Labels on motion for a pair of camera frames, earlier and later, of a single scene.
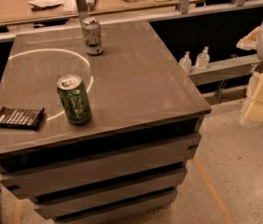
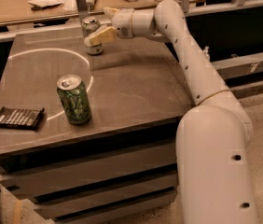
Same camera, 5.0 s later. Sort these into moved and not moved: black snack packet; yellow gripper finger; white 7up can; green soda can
Moved: yellow gripper finger
Not moved: green soda can; black snack packet; white 7up can
